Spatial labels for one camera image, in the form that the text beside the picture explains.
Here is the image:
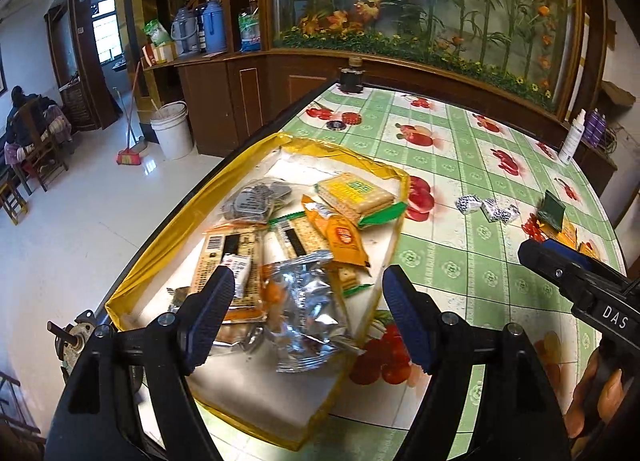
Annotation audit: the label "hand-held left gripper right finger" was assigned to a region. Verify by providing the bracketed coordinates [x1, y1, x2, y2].
[381, 264, 573, 461]

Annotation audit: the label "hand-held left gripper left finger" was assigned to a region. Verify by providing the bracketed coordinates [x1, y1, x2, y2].
[45, 265, 237, 461]

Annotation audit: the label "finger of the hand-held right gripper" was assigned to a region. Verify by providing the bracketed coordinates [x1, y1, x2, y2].
[545, 239, 601, 264]
[517, 238, 596, 302]

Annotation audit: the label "dark green sachet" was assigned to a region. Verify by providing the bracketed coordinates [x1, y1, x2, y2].
[537, 190, 567, 232]

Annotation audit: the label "orange barcode cracker packet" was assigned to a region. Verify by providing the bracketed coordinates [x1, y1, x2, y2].
[189, 222, 273, 342]

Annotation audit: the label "silver foil snack packet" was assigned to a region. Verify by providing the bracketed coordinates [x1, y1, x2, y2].
[276, 291, 367, 373]
[272, 250, 337, 314]

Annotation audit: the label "yellow-taped white tray box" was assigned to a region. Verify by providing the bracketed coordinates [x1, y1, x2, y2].
[106, 134, 411, 447]

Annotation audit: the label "small orange sachet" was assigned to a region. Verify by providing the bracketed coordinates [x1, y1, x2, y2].
[301, 194, 372, 276]

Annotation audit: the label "black-banded green-edged cracker packet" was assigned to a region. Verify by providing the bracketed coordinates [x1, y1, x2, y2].
[269, 214, 372, 298]

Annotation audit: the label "grey clear snack pouch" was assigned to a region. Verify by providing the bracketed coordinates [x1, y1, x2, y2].
[221, 180, 293, 222]

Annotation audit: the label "yellow cracker packet green ends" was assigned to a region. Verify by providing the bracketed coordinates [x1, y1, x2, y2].
[314, 172, 407, 229]

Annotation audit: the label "person's right hand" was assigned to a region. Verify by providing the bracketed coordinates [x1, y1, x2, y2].
[565, 348, 630, 439]

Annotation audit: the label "white spray bottle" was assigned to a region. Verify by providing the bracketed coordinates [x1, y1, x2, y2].
[557, 108, 587, 166]

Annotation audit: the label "purple spray cans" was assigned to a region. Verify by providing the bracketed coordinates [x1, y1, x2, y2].
[582, 110, 608, 148]

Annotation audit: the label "small electric motor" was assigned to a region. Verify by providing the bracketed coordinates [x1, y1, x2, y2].
[46, 310, 98, 377]

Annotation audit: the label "red broom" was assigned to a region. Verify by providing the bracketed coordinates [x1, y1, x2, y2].
[116, 61, 147, 168]

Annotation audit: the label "white plastic bucket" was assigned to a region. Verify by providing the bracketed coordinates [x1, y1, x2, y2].
[150, 101, 194, 160]

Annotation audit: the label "wooden cabinet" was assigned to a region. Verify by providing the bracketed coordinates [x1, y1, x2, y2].
[142, 46, 618, 197]

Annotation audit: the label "small wooden stool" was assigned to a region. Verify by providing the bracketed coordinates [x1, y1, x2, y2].
[0, 176, 28, 227]

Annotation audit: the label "wooden chair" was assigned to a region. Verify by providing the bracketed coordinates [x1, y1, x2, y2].
[15, 101, 71, 192]

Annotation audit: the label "dark glass jar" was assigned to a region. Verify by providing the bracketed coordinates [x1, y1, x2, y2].
[339, 57, 365, 93]

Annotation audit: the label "red white carton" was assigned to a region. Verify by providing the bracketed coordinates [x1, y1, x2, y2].
[141, 42, 176, 67]

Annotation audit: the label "glass flower display case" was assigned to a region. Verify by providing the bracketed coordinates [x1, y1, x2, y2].
[270, 0, 583, 114]

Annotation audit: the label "grey thermos jug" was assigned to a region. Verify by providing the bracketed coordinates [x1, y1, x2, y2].
[171, 8, 201, 54]

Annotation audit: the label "green white bag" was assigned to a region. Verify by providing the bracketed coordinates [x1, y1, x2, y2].
[143, 20, 171, 48]

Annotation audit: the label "blue thermos flask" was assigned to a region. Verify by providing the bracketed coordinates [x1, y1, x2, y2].
[200, 0, 226, 54]

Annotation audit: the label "gold mirrored pillar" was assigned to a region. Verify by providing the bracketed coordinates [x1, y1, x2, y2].
[112, 0, 151, 137]

